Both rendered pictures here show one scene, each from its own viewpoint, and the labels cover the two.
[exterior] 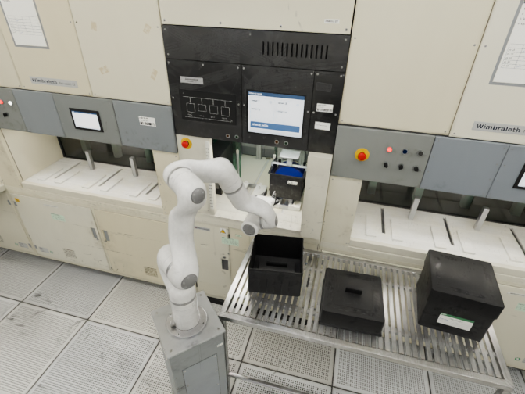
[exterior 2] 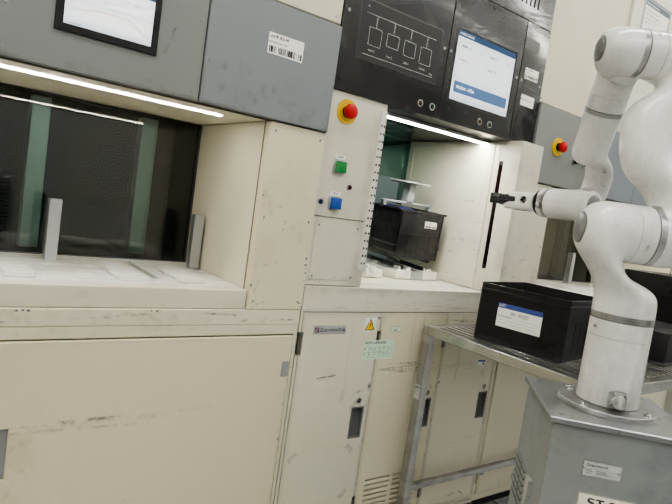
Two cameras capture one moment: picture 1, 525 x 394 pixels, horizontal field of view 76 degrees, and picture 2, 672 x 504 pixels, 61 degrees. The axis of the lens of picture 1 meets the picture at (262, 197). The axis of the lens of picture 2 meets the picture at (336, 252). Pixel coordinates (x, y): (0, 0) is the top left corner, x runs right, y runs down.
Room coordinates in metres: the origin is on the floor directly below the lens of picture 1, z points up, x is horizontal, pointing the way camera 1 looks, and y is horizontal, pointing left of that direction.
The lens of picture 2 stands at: (0.74, 1.64, 1.10)
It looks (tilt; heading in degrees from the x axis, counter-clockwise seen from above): 5 degrees down; 309
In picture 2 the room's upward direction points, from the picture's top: 8 degrees clockwise
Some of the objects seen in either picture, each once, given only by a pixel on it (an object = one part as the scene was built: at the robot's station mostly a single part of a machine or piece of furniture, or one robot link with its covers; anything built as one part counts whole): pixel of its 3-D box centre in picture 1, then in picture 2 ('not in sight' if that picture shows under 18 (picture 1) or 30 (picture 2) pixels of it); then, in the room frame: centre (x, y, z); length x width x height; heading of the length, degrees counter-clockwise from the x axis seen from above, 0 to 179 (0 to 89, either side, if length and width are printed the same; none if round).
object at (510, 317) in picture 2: (276, 263); (540, 318); (1.32, -0.08, 0.85); 0.28 x 0.28 x 0.17; 84
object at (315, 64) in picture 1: (267, 175); (346, 239); (2.06, -0.03, 0.98); 0.95 x 0.88 x 1.95; 166
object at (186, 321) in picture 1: (184, 308); (613, 363); (1.01, 0.35, 0.85); 0.19 x 0.19 x 0.18
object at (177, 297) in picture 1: (176, 271); (616, 261); (1.03, 0.37, 1.07); 0.19 x 0.12 x 0.24; 38
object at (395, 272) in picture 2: (287, 198); (398, 269); (1.90, -0.17, 0.89); 0.22 x 0.21 x 0.04; 166
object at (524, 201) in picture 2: (262, 205); (529, 201); (1.38, 0.00, 1.19); 0.11 x 0.10 x 0.07; 163
